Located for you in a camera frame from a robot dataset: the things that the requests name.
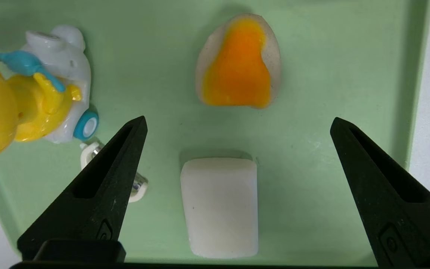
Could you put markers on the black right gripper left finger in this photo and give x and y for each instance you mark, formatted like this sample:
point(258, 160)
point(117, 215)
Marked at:
point(99, 198)

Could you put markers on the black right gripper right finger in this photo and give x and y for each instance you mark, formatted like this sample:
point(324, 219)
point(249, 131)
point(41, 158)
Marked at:
point(386, 201)

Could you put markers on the yellow duck toy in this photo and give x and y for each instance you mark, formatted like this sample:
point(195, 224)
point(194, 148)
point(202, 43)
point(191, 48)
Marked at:
point(32, 108)

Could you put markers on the white bun with orange patch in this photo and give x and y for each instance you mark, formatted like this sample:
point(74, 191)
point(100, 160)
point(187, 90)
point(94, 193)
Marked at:
point(239, 71)

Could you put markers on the light green plastic tray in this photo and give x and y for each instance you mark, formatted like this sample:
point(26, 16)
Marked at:
point(312, 168)

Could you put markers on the white rectangular soap bar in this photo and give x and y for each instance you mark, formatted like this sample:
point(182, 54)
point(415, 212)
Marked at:
point(220, 209)

